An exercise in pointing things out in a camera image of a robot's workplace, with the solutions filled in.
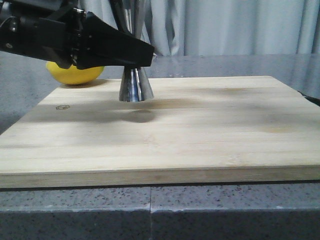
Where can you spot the yellow lemon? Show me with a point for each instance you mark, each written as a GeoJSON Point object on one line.
{"type": "Point", "coordinates": [72, 75]}

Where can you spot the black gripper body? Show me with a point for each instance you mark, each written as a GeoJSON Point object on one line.
{"type": "Point", "coordinates": [48, 30]}

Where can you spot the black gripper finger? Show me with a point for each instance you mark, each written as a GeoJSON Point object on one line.
{"type": "Point", "coordinates": [102, 45]}

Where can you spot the wooden cutting board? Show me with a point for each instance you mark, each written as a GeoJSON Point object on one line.
{"type": "Point", "coordinates": [195, 130]}

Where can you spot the steel double jigger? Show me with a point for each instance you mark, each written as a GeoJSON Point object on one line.
{"type": "Point", "coordinates": [135, 85]}

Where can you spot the grey curtain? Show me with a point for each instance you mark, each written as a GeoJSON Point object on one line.
{"type": "Point", "coordinates": [232, 27]}

